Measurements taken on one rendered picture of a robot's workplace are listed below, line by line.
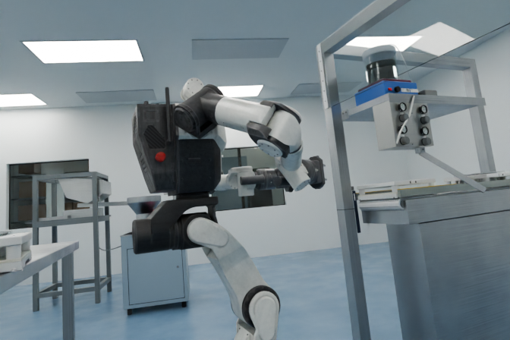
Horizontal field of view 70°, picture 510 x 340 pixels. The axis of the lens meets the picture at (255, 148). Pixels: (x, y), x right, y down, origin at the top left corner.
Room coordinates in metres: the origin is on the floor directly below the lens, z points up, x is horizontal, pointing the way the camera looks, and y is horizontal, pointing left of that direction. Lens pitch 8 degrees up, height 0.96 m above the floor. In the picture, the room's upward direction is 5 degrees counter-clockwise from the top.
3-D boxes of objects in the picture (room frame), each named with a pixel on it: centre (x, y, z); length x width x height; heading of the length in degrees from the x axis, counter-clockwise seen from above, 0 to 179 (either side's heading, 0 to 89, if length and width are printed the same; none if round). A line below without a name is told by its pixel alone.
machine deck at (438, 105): (1.78, -0.78, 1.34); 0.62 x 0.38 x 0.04; 114
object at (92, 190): (4.37, 1.99, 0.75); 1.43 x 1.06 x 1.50; 100
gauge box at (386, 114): (1.57, -0.66, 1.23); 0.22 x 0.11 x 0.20; 114
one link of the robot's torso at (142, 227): (1.28, 0.30, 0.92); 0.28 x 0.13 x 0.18; 114
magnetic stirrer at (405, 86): (1.66, -0.64, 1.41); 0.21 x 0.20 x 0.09; 24
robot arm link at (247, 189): (1.49, 0.02, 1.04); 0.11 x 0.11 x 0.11; 16
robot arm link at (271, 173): (1.54, -0.08, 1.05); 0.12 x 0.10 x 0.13; 106
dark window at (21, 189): (6.15, 3.52, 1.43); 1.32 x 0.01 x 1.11; 100
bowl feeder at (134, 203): (4.02, 1.20, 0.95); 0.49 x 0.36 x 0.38; 100
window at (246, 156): (6.74, 0.20, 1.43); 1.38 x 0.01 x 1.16; 100
